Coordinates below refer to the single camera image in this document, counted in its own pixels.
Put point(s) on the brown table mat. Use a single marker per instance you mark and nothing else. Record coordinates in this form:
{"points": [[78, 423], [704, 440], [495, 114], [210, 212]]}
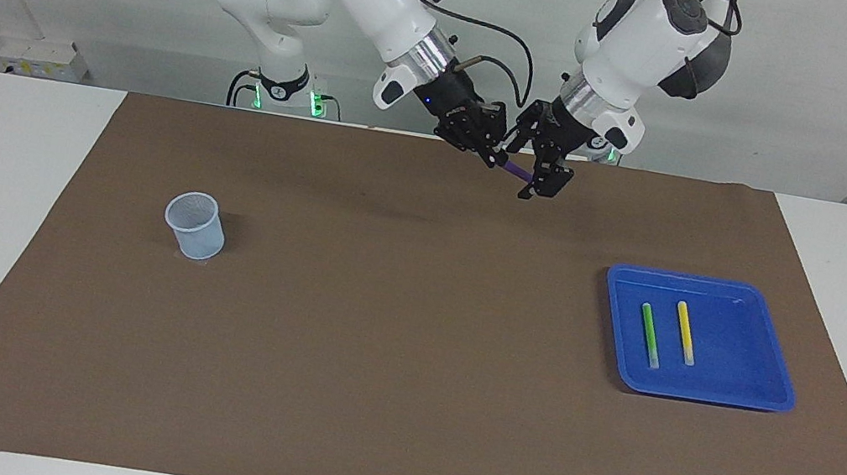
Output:
{"points": [[372, 348]]}

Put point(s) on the purple pen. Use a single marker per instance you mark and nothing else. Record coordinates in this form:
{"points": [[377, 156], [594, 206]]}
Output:
{"points": [[517, 172]]}

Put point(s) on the green pen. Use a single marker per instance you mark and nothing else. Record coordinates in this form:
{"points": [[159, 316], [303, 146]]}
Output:
{"points": [[650, 337]]}

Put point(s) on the yellow pen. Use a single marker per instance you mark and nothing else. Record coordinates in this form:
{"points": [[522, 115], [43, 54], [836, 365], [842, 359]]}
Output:
{"points": [[685, 334]]}

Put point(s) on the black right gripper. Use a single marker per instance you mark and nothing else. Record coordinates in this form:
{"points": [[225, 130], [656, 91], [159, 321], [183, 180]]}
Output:
{"points": [[454, 98]]}

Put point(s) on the blue plastic tray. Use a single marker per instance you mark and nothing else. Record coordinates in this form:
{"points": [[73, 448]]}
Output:
{"points": [[744, 356]]}

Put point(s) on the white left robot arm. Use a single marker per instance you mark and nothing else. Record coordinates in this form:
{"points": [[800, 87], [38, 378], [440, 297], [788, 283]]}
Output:
{"points": [[651, 36]]}

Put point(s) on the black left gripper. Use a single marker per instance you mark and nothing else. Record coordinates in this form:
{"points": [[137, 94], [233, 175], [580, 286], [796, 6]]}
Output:
{"points": [[568, 129]]}

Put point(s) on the white power box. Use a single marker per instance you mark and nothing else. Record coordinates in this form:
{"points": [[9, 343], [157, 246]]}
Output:
{"points": [[40, 58]]}

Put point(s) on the translucent plastic cup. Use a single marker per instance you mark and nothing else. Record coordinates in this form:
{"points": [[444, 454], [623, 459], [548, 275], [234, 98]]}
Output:
{"points": [[198, 236]]}

